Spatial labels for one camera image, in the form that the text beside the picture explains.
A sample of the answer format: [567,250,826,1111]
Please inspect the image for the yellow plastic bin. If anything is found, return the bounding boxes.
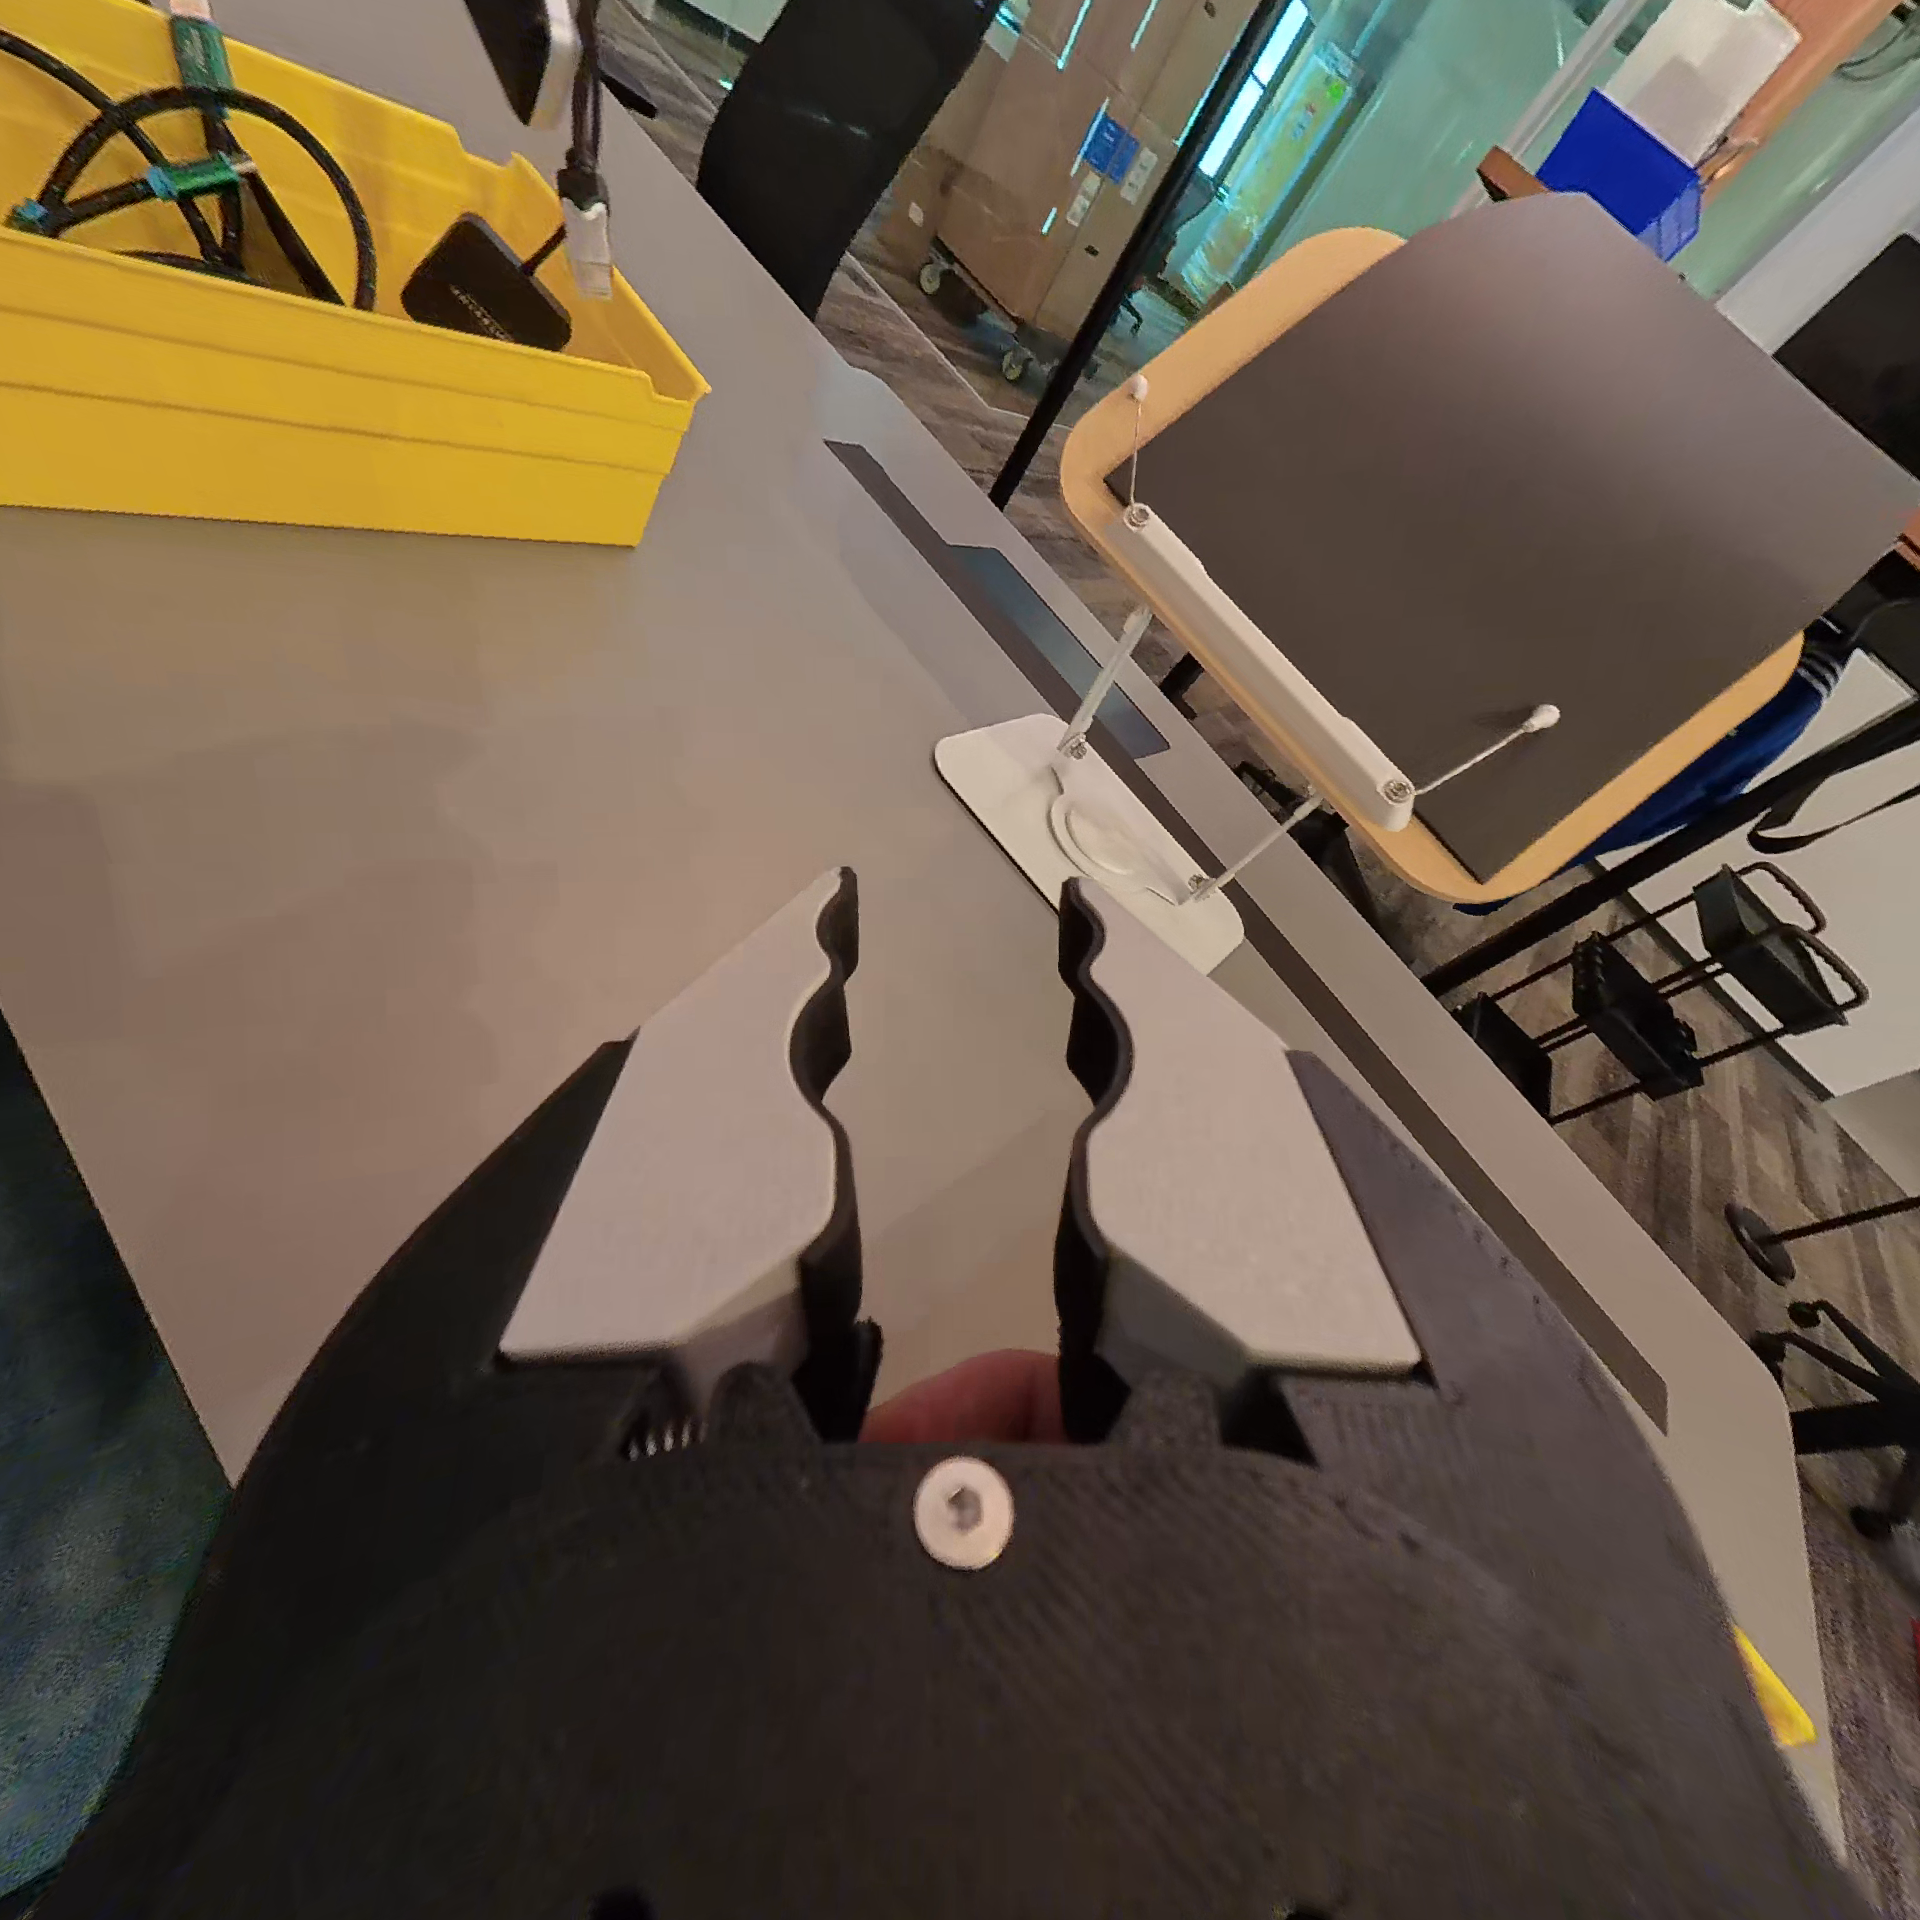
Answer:
[0,0,714,547]

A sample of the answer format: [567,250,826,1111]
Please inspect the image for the black monitor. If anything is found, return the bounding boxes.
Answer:
[1773,230,1920,483]

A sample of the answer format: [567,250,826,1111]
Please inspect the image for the braided hdmi cable teal plugs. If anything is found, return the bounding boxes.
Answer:
[0,0,380,313]

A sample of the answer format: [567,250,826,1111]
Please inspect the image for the black wire rack cart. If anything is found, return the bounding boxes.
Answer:
[1451,862,1871,1129]

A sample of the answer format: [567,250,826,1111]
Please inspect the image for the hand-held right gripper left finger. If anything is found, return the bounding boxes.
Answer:
[497,863,885,1445]

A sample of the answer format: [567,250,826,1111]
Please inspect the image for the dark grey hdmi switch box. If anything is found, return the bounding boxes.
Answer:
[462,0,586,128]

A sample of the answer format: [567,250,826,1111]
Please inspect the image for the black flat adapter box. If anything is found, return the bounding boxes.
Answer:
[397,213,577,350]

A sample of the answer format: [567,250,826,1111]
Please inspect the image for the black high-back office chair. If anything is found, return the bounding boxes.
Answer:
[698,0,995,320]

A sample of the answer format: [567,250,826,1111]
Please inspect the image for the blue plastic crate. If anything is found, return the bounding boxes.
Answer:
[1535,86,1708,259]

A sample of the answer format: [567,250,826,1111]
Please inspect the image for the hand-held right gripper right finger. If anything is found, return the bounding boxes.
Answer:
[1053,878,1426,1445]

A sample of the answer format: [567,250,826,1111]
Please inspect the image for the wooden board with dark panel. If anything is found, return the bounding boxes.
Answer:
[1061,191,1920,910]

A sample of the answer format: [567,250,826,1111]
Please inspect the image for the yellow plastic piece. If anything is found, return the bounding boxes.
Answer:
[1733,1627,1818,1749]

